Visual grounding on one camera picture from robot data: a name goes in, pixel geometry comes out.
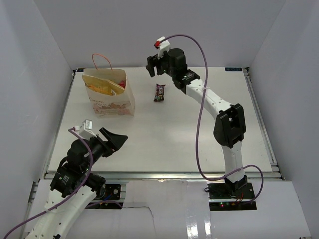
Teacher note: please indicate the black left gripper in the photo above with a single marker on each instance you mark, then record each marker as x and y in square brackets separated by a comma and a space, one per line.
[115, 141]

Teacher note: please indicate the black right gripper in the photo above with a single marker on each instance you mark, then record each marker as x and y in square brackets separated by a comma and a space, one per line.
[154, 61]

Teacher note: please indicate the brown M&M's packet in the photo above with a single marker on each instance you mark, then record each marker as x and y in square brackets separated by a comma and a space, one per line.
[159, 95]

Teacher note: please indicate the small pink candy packet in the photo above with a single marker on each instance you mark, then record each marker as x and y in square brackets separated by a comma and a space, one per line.
[122, 84]

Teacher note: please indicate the tan popcorn chips bag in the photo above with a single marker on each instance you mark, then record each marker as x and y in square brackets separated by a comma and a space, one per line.
[102, 86]

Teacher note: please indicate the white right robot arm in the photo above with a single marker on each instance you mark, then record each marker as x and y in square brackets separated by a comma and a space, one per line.
[229, 119]

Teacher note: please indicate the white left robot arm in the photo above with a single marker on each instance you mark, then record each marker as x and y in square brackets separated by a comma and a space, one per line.
[74, 185]

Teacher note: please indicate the cream bear paper bag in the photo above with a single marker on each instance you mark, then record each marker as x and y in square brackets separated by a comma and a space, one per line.
[109, 106]

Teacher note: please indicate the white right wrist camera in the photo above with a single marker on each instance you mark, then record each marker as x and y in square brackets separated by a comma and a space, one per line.
[162, 45]

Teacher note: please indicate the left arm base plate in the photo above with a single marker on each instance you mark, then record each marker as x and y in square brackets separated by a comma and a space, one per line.
[109, 192]

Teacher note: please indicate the aluminium table frame rail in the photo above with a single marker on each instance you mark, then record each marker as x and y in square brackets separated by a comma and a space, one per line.
[166, 176]

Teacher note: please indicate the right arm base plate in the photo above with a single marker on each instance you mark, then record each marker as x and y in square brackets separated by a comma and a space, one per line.
[219, 191]

